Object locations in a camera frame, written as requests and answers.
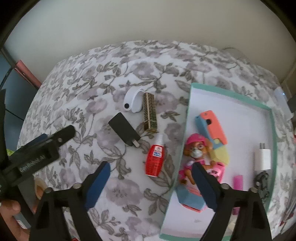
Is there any magenta lip balm tube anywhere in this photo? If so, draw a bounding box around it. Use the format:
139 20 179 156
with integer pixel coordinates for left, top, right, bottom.
232 175 244 215

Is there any black toy car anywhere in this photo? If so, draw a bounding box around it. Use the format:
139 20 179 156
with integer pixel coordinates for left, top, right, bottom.
254 171 269 202

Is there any white usb charger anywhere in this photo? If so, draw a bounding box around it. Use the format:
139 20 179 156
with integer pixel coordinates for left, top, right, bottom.
254 143 271 172

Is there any coral blue toy knife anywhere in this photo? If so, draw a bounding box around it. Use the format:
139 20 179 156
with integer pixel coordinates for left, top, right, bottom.
175 185 206 212

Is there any pink puppy toy figure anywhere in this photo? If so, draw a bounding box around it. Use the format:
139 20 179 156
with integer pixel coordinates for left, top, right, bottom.
179 133 215 185

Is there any coral toy knife yellow blade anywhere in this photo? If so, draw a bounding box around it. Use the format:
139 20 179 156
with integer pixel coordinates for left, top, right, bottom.
195 110 230 166

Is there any black usb charger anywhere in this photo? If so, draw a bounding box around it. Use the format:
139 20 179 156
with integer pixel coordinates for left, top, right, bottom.
108 113 140 148

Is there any red white glue bottle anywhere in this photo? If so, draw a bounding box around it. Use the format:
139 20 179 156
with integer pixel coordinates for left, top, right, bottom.
145 133 165 177

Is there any small white camera device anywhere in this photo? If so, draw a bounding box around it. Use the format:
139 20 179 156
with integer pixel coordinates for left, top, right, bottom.
123 86 144 113

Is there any person's left hand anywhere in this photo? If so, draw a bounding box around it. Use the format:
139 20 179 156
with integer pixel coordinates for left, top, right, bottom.
1 187 30 240

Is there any dark cabinet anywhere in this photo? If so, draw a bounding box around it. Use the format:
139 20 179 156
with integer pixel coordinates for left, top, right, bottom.
1 48 38 151

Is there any teal white shallow box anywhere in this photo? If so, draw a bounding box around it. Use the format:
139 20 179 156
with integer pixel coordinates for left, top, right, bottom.
159 83 278 240

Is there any floral grey white blanket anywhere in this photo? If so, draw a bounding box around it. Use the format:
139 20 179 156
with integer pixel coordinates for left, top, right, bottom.
18 40 295 240

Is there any white power bank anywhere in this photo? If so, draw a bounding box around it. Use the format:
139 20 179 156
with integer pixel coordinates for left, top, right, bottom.
274 86 293 121

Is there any pink board by wall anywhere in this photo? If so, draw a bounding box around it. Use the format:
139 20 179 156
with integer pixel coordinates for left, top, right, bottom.
15 60 42 89

